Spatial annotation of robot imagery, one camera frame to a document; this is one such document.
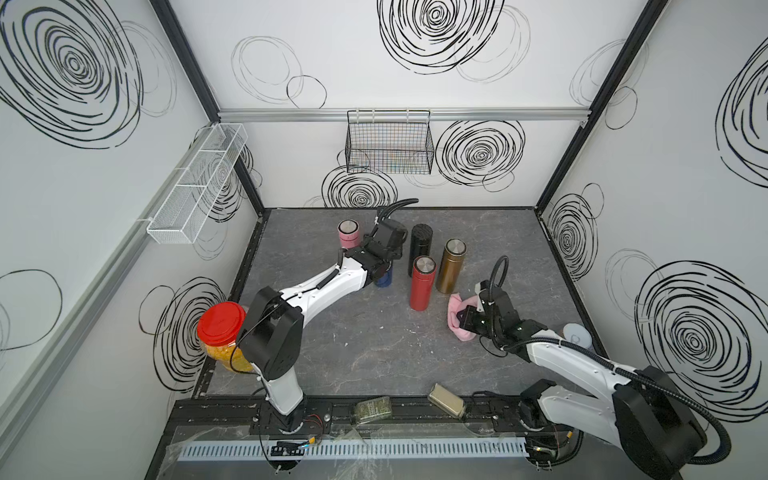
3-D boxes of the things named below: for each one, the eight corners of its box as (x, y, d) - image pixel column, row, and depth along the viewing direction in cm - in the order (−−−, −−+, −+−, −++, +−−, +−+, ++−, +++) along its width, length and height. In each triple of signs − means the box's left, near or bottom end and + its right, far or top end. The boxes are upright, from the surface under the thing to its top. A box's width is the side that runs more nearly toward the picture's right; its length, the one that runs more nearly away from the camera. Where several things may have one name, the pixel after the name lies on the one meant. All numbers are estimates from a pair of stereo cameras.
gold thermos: (437, 294, 98) (447, 256, 81) (435, 278, 102) (444, 238, 85) (455, 294, 98) (469, 256, 81) (453, 278, 102) (465, 238, 85)
